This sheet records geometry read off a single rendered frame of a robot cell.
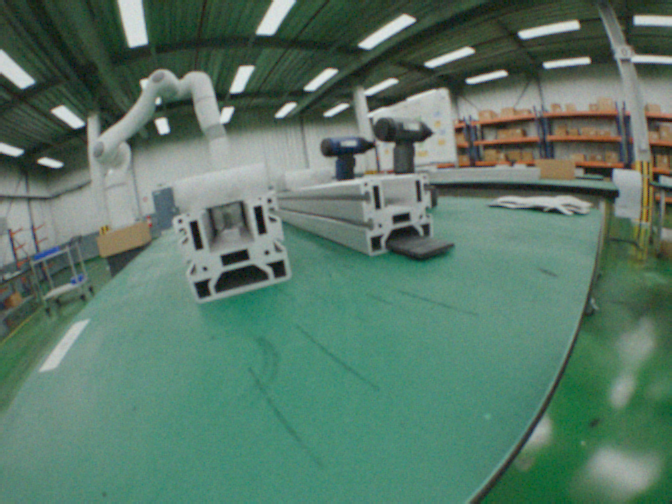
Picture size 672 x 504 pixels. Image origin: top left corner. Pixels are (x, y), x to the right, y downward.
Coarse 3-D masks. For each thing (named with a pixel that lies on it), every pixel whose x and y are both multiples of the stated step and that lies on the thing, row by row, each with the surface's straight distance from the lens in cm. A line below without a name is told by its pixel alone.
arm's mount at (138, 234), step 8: (136, 224) 117; (144, 224) 129; (112, 232) 121; (120, 232) 119; (128, 232) 118; (136, 232) 117; (144, 232) 125; (104, 240) 122; (112, 240) 121; (120, 240) 120; (128, 240) 119; (136, 240) 118; (144, 240) 121; (104, 248) 123; (112, 248) 121; (120, 248) 120; (128, 248) 119; (104, 256) 123
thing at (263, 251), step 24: (192, 216) 24; (264, 216) 24; (192, 240) 25; (216, 240) 32; (240, 240) 27; (264, 240) 25; (192, 264) 29; (216, 264) 25; (240, 264) 25; (264, 264) 25; (288, 264) 26; (192, 288) 26; (216, 288) 27; (240, 288) 26
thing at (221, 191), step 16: (208, 176) 31; (224, 176) 31; (240, 176) 31; (256, 176) 31; (192, 192) 31; (208, 192) 31; (224, 192) 31; (240, 192) 31; (256, 192) 31; (192, 208) 31; (224, 208) 33; (224, 224) 33
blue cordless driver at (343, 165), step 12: (324, 144) 75; (336, 144) 74; (348, 144) 76; (360, 144) 79; (372, 144) 82; (324, 156) 77; (336, 156) 76; (348, 156) 77; (336, 168) 76; (348, 168) 76; (348, 180) 76
